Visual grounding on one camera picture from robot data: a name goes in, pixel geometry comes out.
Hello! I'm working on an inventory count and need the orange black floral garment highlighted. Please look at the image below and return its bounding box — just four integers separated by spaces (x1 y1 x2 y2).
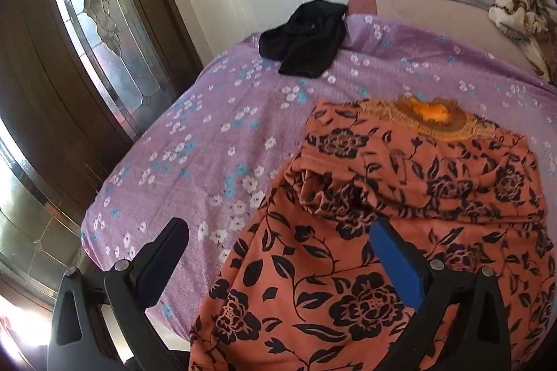
190 98 556 370

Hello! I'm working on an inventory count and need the purple floral bedsheet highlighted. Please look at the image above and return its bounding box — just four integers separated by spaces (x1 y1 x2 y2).
81 15 556 337

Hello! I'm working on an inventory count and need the pink mattress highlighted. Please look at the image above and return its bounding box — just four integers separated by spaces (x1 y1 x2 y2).
331 0 555 101

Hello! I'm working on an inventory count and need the brown wooden door with glass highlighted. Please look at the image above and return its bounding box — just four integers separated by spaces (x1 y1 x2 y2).
1 0 202 313

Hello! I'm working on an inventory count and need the beige floral blanket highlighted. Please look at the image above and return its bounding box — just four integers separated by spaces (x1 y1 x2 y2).
488 0 556 85

